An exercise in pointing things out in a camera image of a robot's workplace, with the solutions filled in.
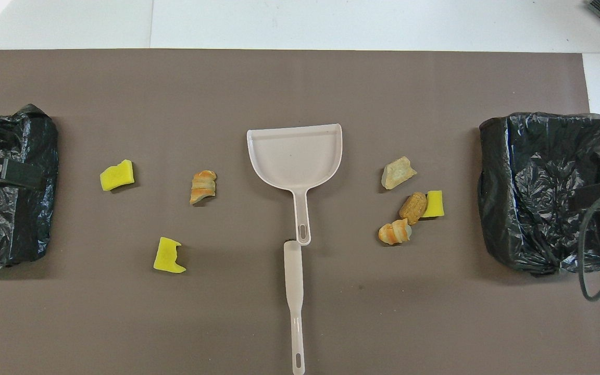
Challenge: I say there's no yellow sponge piece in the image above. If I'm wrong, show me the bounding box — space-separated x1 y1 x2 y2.
421 190 444 219
153 236 187 274
99 159 135 192

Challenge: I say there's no striped croissant piece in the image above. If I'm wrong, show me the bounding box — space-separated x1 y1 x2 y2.
378 218 413 245
190 170 218 205

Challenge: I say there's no brown round bun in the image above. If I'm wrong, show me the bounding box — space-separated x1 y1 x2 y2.
398 191 428 226

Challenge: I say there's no pale bread chunk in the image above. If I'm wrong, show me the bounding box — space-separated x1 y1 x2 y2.
381 156 418 190

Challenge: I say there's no beige plastic dustpan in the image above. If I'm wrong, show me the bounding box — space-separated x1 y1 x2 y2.
246 123 343 246

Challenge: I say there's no beige hand brush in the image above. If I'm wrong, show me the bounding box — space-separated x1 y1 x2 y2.
283 240 306 375

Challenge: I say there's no black bag lined bin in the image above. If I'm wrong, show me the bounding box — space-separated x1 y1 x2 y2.
478 112 600 276
0 104 59 270

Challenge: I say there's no brown table mat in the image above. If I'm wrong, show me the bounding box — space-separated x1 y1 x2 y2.
0 49 600 375

